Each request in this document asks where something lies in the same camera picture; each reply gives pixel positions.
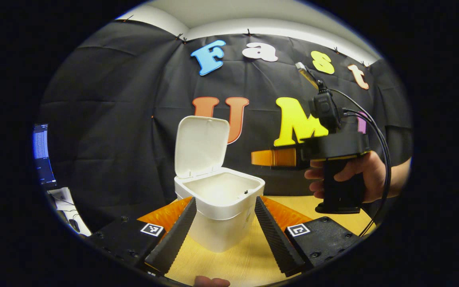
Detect black camera cable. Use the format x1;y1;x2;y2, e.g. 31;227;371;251
327;88;392;238

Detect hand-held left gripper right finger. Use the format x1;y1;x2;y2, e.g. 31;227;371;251
255;195;361;277

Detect wooden desktop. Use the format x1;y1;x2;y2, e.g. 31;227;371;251
166;195;377;287

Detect black backdrop cloth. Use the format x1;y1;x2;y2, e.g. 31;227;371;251
38;20;413;236

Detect white side desk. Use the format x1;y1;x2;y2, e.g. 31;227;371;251
47;187;91;236

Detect white desktop garbage bin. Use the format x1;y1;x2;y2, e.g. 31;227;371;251
174;116;266;253

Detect computer monitor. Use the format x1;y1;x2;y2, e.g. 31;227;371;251
33;124;57;189

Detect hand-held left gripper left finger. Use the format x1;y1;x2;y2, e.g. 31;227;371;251
90;197;197;276

